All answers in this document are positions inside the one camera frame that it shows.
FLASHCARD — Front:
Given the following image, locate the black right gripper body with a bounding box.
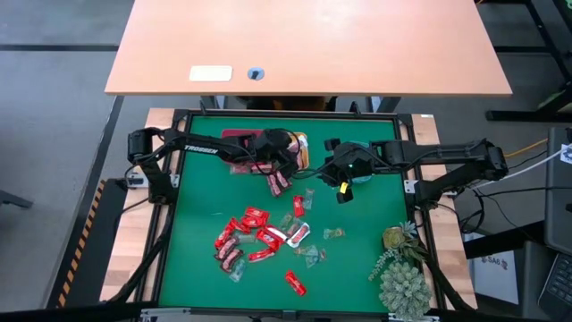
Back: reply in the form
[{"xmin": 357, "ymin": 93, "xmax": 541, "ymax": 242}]
[{"xmin": 317, "ymin": 141, "xmax": 375, "ymax": 184}]

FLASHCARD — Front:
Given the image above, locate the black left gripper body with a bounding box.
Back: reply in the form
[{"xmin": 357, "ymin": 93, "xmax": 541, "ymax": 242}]
[{"xmin": 252, "ymin": 128, "xmax": 301, "ymax": 174}]

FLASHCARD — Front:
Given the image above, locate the white Snickers bar wrapper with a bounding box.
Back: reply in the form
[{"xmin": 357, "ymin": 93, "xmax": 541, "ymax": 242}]
[{"xmin": 285, "ymin": 222, "xmax": 312, "ymax": 249}]

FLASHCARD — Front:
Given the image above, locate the white-backed KitKat bar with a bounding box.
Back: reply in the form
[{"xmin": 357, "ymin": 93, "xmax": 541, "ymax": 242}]
[{"xmin": 264, "ymin": 224, "xmax": 290, "ymax": 242}]

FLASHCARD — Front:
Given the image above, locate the teal plastic bin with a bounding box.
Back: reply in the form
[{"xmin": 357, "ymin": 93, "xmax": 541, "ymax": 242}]
[{"xmin": 350, "ymin": 140, "xmax": 374, "ymax": 185}]

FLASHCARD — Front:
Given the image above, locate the yellow plastic bin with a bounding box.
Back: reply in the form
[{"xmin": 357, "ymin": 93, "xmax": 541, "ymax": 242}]
[{"xmin": 288, "ymin": 131, "xmax": 310, "ymax": 172}]

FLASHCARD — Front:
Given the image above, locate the red plastic bin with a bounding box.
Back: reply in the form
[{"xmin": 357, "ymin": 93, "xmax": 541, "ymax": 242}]
[{"xmin": 221, "ymin": 128, "xmax": 269, "ymax": 140}]

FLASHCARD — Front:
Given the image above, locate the green rosette faux succulent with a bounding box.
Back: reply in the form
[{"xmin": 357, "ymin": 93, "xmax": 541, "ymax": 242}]
[{"xmin": 382, "ymin": 225, "xmax": 407, "ymax": 250}]

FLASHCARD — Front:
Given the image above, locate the trailing faux succulent plant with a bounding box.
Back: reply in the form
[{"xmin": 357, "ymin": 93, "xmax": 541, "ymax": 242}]
[{"xmin": 367, "ymin": 248, "xmax": 400, "ymax": 282}]

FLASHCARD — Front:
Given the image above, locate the dark spiky faux plant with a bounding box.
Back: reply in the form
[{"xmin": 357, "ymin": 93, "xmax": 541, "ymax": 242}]
[{"xmin": 400, "ymin": 220, "xmax": 429, "ymax": 265}]

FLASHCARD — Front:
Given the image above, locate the white rectangular pad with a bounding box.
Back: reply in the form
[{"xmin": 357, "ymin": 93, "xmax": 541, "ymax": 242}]
[{"xmin": 189, "ymin": 64, "xmax": 234, "ymax": 83}]

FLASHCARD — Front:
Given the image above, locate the pale bushy faux plant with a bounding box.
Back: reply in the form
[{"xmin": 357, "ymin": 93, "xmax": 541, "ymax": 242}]
[{"xmin": 378, "ymin": 261, "xmax": 433, "ymax": 320}]

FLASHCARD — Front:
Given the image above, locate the orange wooden desk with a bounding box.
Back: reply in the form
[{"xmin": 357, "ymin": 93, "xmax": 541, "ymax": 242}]
[{"xmin": 104, "ymin": 0, "xmax": 514, "ymax": 97}]

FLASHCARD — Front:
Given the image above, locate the grey power strip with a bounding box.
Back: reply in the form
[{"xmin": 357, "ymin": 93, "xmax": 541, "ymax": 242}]
[{"xmin": 126, "ymin": 172, "xmax": 149, "ymax": 189}]

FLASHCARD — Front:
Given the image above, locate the green table mat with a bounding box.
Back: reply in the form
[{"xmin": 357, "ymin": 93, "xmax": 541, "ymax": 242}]
[{"xmin": 158, "ymin": 114, "xmax": 410, "ymax": 314}]

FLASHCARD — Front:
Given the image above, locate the grey cabinet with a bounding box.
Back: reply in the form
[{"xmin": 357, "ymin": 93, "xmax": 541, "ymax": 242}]
[{"xmin": 543, "ymin": 127, "xmax": 572, "ymax": 257}]

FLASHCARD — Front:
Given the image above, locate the hazard-striped black floor plate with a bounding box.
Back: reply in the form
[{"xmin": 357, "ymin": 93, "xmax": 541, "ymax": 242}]
[{"xmin": 46, "ymin": 178, "xmax": 129, "ymax": 309}]

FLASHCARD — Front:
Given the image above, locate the black keyboard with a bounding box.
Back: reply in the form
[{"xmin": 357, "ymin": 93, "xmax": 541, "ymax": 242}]
[{"xmin": 537, "ymin": 252, "xmax": 572, "ymax": 319}]

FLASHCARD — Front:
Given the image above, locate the black stand foot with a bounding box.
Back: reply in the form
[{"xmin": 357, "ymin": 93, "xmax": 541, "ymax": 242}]
[{"xmin": 0, "ymin": 189, "xmax": 35, "ymax": 209}]

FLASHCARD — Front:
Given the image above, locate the black aluminium table frame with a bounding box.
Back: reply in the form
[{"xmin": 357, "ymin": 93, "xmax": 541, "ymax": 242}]
[{"xmin": 100, "ymin": 108, "xmax": 477, "ymax": 322}]

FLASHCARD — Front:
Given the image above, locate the white cable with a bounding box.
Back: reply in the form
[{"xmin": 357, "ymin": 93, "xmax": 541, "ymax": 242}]
[{"xmin": 473, "ymin": 149, "xmax": 565, "ymax": 190}]

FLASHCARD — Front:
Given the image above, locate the black desk leg frame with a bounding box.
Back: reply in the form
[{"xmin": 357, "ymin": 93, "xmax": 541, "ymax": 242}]
[{"xmin": 484, "ymin": 0, "xmax": 572, "ymax": 123}]

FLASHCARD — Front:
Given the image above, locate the yellow extension cable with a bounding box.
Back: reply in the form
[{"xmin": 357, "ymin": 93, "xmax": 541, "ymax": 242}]
[{"xmin": 504, "ymin": 138, "xmax": 549, "ymax": 158}]

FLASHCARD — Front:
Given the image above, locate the black floor cable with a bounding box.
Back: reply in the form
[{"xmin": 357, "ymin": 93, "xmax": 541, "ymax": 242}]
[{"xmin": 473, "ymin": 185, "xmax": 572, "ymax": 199}]

